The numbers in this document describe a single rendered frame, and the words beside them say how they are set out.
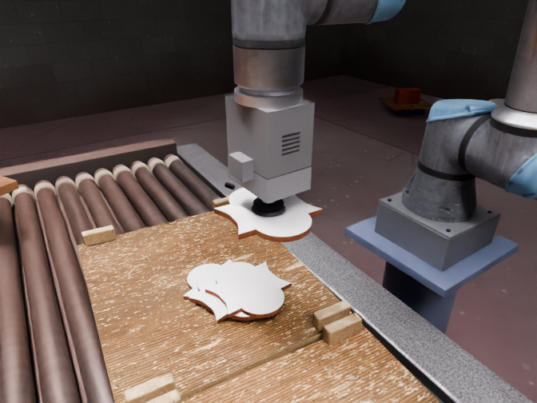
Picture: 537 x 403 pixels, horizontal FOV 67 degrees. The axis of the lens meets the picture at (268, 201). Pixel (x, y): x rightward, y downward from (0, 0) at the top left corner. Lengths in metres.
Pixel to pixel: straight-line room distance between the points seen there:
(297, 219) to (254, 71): 0.18
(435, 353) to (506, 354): 1.43
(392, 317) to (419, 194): 0.30
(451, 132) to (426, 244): 0.23
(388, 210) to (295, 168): 0.50
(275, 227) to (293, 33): 0.21
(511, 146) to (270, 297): 0.46
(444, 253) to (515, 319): 1.43
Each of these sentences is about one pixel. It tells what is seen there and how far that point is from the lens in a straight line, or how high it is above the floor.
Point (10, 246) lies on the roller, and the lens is 0.98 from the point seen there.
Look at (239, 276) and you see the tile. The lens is 0.68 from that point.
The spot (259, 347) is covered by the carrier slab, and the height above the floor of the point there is 0.94.
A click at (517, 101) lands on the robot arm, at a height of 1.22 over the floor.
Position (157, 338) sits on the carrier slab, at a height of 0.94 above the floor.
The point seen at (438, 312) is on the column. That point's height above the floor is 0.72.
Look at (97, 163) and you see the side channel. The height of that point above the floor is 0.93.
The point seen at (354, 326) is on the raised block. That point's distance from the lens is 0.62.
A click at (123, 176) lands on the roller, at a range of 1.18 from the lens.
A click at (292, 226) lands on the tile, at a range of 0.48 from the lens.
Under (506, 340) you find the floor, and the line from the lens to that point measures 2.16.
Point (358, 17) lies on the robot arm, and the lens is 0.48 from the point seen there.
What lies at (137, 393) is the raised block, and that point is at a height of 0.96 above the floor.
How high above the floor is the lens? 1.39
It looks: 28 degrees down
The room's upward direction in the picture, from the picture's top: straight up
